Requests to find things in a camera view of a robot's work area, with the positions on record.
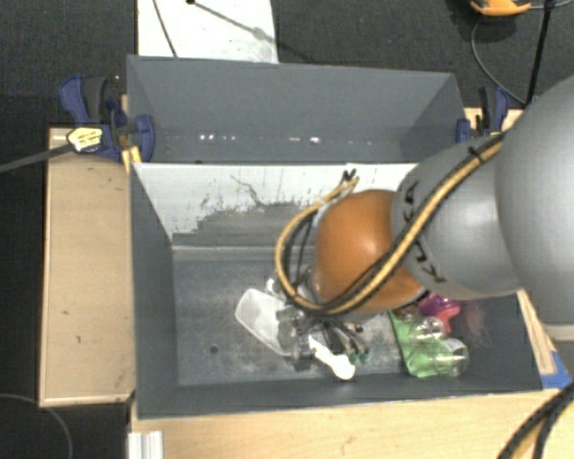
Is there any pale wood board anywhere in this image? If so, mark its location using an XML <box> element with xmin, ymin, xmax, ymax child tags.
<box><xmin>38</xmin><ymin>126</ymin><xmax>138</xmax><ymax>408</ymax></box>

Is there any clear plastic container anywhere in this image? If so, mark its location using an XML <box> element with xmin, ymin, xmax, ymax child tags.
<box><xmin>233</xmin><ymin>288</ymin><xmax>294</xmax><ymax>354</ymax></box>

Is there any grey metal bin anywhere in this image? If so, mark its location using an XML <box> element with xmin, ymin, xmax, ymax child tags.
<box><xmin>125</xmin><ymin>54</ymin><xmax>544</xmax><ymax>419</ymax></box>

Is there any clear glass thing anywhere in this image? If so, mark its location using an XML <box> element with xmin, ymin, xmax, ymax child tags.
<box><xmin>408</xmin><ymin>316</ymin><xmax>471</xmax><ymax>377</ymax></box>

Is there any pink plastic toy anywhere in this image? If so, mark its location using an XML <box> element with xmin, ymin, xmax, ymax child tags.
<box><xmin>417</xmin><ymin>293</ymin><xmax>463</xmax><ymax>330</ymax></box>

